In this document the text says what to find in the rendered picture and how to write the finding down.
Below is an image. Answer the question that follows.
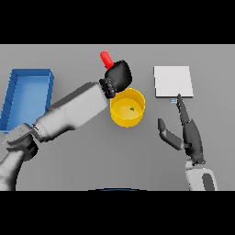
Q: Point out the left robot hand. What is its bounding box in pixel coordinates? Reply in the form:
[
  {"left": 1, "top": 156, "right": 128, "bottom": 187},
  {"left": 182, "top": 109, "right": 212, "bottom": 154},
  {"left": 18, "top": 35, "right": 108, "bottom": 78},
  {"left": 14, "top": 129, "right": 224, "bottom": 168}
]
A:
[{"left": 98, "top": 59, "right": 133, "bottom": 100}]

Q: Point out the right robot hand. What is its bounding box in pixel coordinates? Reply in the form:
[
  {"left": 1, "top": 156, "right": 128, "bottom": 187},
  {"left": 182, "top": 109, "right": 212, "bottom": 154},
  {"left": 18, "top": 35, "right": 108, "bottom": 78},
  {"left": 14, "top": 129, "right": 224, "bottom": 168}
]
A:
[{"left": 157, "top": 93, "right": 206, "bottom": 166}]

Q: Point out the red beaker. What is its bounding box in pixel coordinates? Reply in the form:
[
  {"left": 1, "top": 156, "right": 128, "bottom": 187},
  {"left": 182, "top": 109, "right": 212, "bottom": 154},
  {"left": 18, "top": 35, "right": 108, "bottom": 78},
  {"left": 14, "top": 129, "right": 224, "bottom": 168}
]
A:
[{"left": 99, "top": 50, "right": 115, "bottom": 70}]

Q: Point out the yellow bowl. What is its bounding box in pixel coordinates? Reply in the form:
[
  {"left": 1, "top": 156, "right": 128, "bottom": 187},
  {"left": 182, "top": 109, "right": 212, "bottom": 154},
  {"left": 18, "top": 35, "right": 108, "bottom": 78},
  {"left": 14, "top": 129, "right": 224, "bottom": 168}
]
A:
[{"left": 109, "top": 87, "right": 146, "bottom": 129}]

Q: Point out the pale square scale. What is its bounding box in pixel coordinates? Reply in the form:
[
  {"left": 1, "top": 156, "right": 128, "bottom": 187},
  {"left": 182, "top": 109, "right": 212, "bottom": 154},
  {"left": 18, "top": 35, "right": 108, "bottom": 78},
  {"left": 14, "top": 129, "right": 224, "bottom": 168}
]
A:
[{"left": 153, "top": 65, "right": 195, "bottom": 103}]

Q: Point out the blue tray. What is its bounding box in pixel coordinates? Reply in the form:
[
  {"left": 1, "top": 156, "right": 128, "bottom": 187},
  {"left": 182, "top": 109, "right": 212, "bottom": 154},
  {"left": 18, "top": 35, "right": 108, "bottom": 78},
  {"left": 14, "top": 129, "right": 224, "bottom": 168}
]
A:
[{"left": 0, "top": 68, "right": 55, "bottom": 134}]

